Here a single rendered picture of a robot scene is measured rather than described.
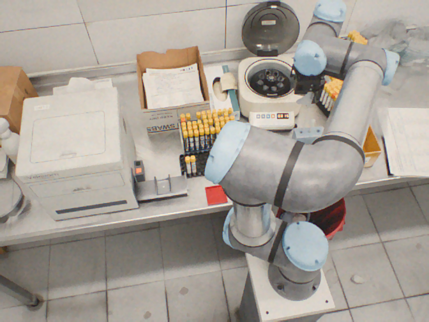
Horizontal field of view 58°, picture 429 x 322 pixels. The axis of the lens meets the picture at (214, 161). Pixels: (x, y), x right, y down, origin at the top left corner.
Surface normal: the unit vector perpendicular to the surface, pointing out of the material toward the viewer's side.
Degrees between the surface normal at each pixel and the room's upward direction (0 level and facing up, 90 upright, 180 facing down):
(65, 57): 90
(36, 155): 0
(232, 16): 90
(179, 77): 1
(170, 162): 0
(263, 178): 52
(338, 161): 19
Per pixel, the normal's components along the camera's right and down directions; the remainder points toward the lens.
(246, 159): -0.25, -0.10
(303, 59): -0.43, 0.76
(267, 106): 0.01, 0.85
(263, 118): 0.00, -0.12
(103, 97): 0.00, -0.53
